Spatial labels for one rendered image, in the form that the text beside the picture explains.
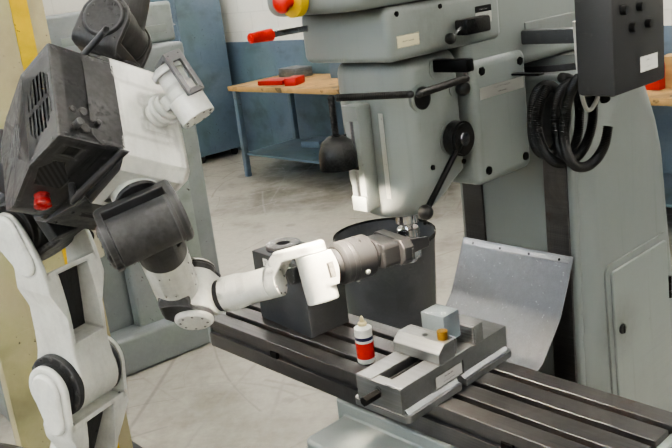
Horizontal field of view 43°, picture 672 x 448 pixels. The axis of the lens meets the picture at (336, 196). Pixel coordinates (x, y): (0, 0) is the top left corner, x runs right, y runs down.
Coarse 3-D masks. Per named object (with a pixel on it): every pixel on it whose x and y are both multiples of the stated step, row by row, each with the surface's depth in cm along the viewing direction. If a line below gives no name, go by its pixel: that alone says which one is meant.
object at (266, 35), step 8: (256, 32) 156; (264, 32) 157; (272, 32) 158; (280, 32) 160; (288, 32) 161; (296, 32) 163; (248, 40) 156; (256, 40) 156; (264, 40) 157; (272, 40) 159
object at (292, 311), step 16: (272, 240) 218; (288, 240) 217; (256, 256) 215; (288, 288) 207; (272, 304) 215; (288, 304) 209; (304, 304) 203; (320, 304) 205; (336, 304) 208; (272, 320) 217; (288, 320) 211; (304, 320) 205; (320, 320) 206; (336, 320) 209
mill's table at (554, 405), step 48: (240, 336) 215; (288, 336) 210; (336, 336) 206; (384, 336) 203; (336, 384) 190; (480, 384) 174; (528, 384) 173; (576, 384) 169; (432, 432) 170; (480, 432) 162; (528, 432) 154; (576, 432) 152; (624, 432) 151
